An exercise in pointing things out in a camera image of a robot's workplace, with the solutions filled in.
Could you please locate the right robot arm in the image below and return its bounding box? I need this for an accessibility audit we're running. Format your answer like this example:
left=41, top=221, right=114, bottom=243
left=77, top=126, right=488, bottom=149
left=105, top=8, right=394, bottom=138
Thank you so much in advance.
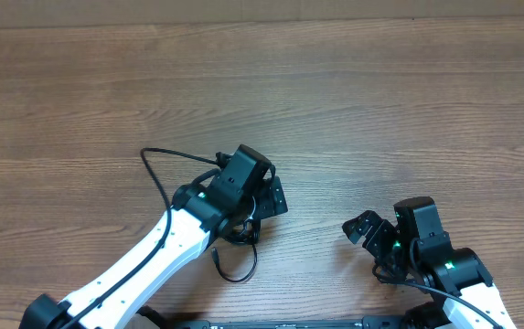
left=342, top=196, right=516, bottom=329

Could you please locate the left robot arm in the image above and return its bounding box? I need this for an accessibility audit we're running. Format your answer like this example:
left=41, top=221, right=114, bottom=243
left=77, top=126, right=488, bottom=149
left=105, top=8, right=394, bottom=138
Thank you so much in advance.
left=20, top=144, right=288, bottom=329

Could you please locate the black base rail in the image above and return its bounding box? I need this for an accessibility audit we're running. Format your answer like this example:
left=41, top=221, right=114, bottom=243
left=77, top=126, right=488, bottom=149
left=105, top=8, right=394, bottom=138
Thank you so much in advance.
left=165, top=315, right=410, bottom=329

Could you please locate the black usb cable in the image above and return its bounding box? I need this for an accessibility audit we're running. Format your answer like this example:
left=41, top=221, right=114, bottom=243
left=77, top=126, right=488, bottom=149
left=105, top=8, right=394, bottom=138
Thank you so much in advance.
left=209, top=218, right=262, bottom=284

